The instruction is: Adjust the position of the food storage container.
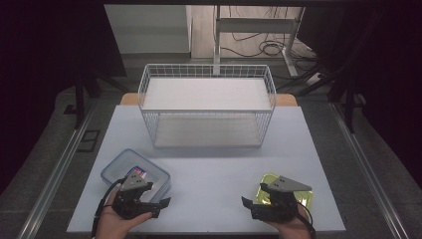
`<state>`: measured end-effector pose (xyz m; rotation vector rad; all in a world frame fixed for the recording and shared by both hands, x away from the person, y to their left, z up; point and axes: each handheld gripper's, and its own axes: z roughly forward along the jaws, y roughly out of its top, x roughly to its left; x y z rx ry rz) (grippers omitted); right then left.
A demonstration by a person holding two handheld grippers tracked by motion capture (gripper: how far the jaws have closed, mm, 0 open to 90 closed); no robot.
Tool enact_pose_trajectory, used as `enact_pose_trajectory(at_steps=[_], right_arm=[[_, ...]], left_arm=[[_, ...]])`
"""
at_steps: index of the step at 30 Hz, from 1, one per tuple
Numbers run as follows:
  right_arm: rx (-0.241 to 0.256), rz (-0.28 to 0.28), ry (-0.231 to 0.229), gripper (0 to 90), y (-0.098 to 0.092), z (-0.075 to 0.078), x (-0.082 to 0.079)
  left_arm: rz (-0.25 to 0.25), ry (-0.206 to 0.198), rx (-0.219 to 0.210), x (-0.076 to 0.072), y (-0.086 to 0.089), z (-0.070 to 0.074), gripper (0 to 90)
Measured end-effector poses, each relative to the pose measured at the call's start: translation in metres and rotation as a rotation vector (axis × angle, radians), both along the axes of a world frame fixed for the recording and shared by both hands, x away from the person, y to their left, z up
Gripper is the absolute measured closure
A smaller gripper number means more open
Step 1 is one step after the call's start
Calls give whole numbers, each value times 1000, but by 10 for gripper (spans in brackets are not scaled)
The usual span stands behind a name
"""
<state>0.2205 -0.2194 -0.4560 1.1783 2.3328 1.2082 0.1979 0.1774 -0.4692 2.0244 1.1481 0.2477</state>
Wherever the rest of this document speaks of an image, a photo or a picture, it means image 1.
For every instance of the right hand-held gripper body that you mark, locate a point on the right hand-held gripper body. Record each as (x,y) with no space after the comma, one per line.
(282,202)

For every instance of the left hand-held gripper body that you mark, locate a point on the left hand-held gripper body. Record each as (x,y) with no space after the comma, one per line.
(131,199)

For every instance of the clear container with blue lid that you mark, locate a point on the clear container with blue lid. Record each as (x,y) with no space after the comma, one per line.
(114,169)

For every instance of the person's right hand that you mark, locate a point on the person's right hand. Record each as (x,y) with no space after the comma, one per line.
(293,229)

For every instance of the blue and red snack packet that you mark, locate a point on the blue and red snack packet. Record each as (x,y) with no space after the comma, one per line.
(139,171)

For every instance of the wooden table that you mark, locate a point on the wooden table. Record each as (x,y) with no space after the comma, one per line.
(128,99)

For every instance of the black metal stand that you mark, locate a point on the black metal stand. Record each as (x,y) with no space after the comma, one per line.
(348,99)
(79,99)

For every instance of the white power strip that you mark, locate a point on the white power strip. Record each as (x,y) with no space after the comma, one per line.
(313,79)

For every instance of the white panel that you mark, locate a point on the white panel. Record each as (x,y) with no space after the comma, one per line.
(149,30)

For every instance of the metal floor rail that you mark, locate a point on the metal floor rail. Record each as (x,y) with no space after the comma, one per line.
(368,172)
(56,172)

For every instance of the white metal desk frame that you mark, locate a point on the white metal desk frame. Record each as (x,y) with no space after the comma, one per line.
(255,25)

